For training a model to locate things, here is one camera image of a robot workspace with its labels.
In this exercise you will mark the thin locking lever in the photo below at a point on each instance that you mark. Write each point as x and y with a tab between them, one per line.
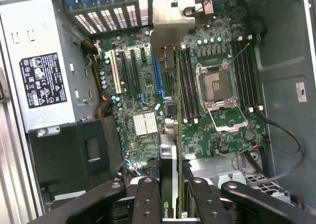
240	52

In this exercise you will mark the grey power supply unit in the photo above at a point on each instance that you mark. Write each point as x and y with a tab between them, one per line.
44	31

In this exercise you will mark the CPU socket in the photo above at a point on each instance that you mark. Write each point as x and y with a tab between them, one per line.
214	85

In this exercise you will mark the open black PC case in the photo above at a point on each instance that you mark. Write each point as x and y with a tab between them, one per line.
279	48

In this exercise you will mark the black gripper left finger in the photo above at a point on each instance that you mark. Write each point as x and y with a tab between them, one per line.
148	204

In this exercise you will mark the green motherboard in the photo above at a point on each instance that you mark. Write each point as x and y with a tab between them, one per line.
217	140

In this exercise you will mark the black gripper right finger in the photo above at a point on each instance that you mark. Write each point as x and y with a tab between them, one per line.
207	206

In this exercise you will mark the silver chipset heat sink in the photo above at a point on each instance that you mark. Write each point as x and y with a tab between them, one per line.
145	123

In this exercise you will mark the white expansion slot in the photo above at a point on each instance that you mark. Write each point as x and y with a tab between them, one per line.
115	73

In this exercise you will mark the black plastic shroud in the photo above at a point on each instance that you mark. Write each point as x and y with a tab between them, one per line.
61	154

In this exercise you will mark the medium black expansion slot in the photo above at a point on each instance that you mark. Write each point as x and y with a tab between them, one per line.
168	80

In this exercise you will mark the metal disk bay cage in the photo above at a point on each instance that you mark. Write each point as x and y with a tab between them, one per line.
229	179

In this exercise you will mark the short black expansion slot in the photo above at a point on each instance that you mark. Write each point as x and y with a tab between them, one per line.
143	54

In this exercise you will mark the metal socket cover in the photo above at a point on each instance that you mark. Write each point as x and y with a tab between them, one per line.
222	104

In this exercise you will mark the blue expansion slot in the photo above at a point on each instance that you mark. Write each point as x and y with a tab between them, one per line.
158	80

